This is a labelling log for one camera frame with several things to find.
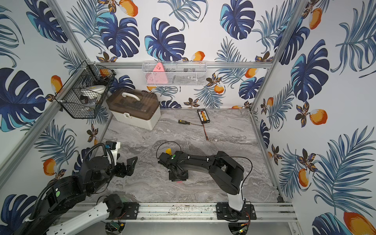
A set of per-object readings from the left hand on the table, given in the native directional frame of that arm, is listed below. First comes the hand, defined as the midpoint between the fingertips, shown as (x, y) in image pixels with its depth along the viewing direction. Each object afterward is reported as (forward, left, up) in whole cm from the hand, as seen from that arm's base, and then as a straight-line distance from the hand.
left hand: (128, 155), depth 64 cm
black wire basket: (+32, +35, +5) cm, 47 cm away
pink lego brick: (-1, -22, -27) cm, 35 cm away
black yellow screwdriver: (+42, -20, -25) cm, 53 cm away
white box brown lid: (+38, +11, -8) cm, 40 cm away
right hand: (0, -20, -27) cm, 33 cm away
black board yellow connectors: (+50, -35, -25) cm, 66 cm away
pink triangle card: (+49, -5, +8) cm, 50 cm away
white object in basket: (+33, +28, +8) cm, 44 cm away
